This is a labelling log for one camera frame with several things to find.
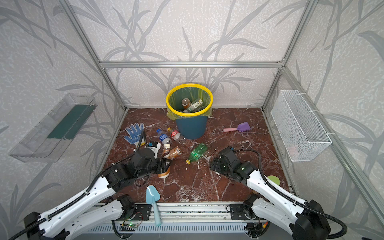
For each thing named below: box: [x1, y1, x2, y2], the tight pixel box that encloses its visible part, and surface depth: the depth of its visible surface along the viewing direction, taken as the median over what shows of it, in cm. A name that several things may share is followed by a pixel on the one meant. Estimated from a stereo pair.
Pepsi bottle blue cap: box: [156, 128, 173, 144], surface depth 99 cm
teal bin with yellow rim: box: [166, 83, 214, 140], surface depth 96 cm
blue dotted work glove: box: [123, 122, 146, 147], surface depth 107 cm
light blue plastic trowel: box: [146, 185, 162, 227], surface depth 80 cm
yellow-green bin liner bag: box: [166, 86, 213, 121], surface depth 96 cm
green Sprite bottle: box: [185, 143, 208, 165], surface depth 93 cm
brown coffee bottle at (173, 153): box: [162, 146, 183, 160], surface depth 91 cm
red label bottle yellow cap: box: [167, 127, 181, 141], surface depth 101 cm
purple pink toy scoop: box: [223, 121, 251, 132], surface depth 110 cm
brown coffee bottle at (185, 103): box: [181, 98, 191, 110], surface depth 98 cm
